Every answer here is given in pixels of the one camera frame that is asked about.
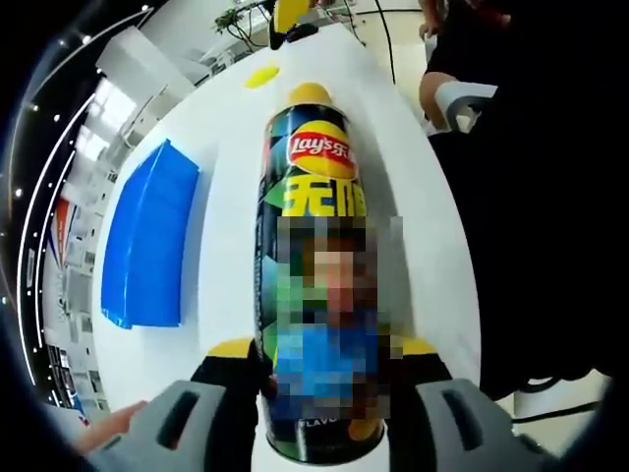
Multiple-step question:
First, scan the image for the white curved band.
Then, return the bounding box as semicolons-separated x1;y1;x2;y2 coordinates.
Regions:
435;81;498;135

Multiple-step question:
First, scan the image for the person in dark clothes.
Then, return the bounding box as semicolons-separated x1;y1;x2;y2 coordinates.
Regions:
425;0;629;402

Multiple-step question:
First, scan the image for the red blue striped wall poster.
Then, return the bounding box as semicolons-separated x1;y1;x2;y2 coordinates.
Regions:
47;195;80;276

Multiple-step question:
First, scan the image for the blue plastic box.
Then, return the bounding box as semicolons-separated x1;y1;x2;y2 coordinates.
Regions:
100;138;202;329

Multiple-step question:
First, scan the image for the yellow chip container lid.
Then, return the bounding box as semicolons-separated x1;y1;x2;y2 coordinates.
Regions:
244;61;281;90

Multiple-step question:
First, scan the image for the thin black cable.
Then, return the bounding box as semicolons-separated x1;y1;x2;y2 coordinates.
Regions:
372;0;397;84

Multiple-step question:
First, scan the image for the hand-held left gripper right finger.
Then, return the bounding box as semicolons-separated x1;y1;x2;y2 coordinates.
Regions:
382;333;556;472

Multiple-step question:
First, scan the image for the dark printed chip container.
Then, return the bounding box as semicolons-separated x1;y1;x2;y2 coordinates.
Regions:
253;95;407;466

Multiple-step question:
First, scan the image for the yellow chips stack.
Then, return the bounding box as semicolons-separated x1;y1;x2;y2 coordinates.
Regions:
286;82;338;107

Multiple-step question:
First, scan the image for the person's left hand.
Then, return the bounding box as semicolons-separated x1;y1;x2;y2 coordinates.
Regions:
73;400;148;458

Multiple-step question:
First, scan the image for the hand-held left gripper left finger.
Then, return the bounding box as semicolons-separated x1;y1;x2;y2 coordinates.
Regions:
86;336;276;472

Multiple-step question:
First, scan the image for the green potted plant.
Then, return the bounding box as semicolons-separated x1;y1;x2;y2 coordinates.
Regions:
214;7;259;49

